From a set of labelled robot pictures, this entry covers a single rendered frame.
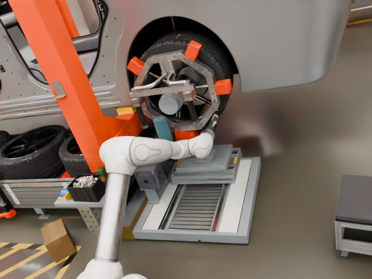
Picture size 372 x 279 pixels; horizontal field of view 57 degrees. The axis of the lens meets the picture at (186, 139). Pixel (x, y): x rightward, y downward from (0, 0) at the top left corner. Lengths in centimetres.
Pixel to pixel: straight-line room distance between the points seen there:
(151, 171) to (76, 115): 64
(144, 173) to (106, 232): 94
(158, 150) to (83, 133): 83
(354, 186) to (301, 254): 49
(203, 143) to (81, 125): 76
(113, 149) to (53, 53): 72
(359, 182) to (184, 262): 112
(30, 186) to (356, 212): 232
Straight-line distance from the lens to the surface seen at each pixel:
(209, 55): 216
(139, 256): 240
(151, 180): 241
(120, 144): 154
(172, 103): 209
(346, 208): 192
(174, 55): 212
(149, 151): 144
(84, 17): 690
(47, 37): 202
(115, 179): 154
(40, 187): 294
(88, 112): 214
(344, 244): 203
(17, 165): 314
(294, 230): 228
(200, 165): 258
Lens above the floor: 166
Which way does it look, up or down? 29 degrees down
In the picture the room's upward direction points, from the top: 17 degrees counter-clockwise
